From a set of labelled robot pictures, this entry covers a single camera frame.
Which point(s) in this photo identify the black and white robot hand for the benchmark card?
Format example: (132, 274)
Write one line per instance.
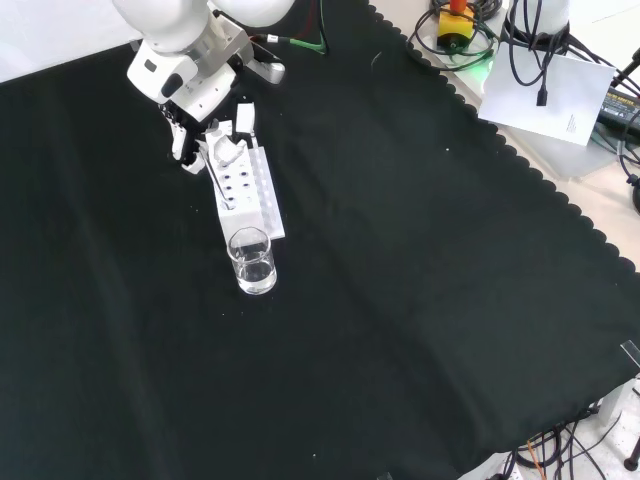
(165, 75)

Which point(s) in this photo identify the clear glass rod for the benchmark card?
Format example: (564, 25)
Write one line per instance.
(220, 185)

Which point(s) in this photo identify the white test tube rack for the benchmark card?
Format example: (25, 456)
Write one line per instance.
(245, 210)

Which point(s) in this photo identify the glass beaker with water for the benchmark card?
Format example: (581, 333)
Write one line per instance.
(252, 270)

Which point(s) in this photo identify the black bench cloth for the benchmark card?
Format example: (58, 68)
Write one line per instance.
(400, 250)

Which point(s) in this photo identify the yellow stop button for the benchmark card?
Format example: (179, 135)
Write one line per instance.
(455, 30)

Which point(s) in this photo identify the white paper sheet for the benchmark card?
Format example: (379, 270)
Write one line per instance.
(545, 100)

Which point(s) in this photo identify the black power adapter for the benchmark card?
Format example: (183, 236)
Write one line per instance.
(620, 107)

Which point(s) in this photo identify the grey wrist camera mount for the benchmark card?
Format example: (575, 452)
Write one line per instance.
(225, 45)

